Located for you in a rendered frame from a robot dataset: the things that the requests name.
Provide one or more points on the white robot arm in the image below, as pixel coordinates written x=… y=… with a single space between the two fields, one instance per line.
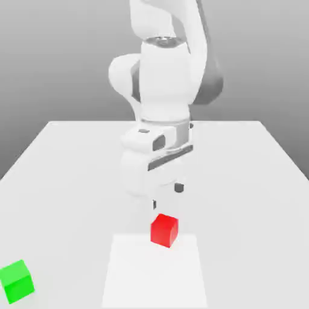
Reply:
x=164 y=79

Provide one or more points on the small red cube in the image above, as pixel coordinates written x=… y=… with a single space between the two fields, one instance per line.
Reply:
x=164 y=230

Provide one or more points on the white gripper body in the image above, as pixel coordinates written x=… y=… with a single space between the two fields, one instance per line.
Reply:
x=166 y=172

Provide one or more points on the small green cube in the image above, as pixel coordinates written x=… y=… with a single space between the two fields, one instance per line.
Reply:
x=17 y=281

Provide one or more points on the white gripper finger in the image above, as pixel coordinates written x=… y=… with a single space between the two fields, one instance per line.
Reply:
x=179 y=187
x=154 y=204

